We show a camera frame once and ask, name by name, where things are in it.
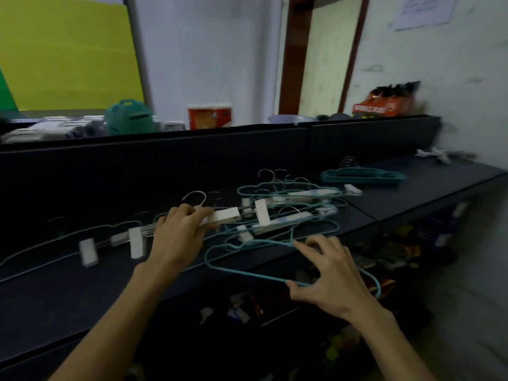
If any person's left hand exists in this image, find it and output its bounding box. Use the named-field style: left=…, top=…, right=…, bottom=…
left=144, top=203, right=217, bottom=274

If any person's right hand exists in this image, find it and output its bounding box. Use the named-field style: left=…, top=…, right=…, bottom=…
left=285, top=234, right=382, bottom=320

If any teal wire hanger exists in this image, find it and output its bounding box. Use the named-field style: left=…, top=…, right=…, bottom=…
left=204, top=233, right=382, bottom=299

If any pile of mixed hangers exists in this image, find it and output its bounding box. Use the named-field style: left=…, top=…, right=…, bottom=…
left=0, top=168, right=362, bottom=282

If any stack of teal hangers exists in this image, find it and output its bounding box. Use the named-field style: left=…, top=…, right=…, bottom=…
left=320, top=156, right=406, bottom=185

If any person's left forearm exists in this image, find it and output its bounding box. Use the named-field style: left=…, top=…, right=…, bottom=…
left=49, top=261, right=175, bottom=381

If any black back panel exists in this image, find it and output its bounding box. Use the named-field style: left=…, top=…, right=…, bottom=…
left=0, top=114, right=441, bottom=234

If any red tissue pack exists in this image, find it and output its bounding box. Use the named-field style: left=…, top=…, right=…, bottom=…
left=187, top=103, right=233, bottom=130

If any black table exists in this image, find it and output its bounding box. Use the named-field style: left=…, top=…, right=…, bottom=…
left=0, top=154, right=508, bottom=381

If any lavender plastic basin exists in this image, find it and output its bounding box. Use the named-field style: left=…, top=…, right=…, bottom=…
left=268, top=114, right=318, bottom=124

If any row of white small boxes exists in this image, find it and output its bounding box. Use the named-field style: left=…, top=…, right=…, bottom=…
left=0, top=116, right=187, bottom=144

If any orange snack carton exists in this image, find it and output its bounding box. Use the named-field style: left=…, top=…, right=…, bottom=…
left=352, top=81, right=421, bottom=117

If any grey wall shelf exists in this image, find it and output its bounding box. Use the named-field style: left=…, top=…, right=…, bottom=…
left=0, top=108, right=108, bottom=120

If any brown door frame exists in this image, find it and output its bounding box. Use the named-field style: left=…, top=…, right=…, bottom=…
left=277, top=0, right=370, bottom=115

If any yellow wall panel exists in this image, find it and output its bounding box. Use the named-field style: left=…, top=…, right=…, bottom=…
left=0, top=0, right=146, bottom=112

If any green wall panel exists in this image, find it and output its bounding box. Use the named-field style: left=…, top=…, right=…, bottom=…
left=0, top=69, right=19, bottom=112

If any white wall notice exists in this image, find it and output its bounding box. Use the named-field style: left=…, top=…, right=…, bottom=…
left=395, top=0, right=459, bottom=31

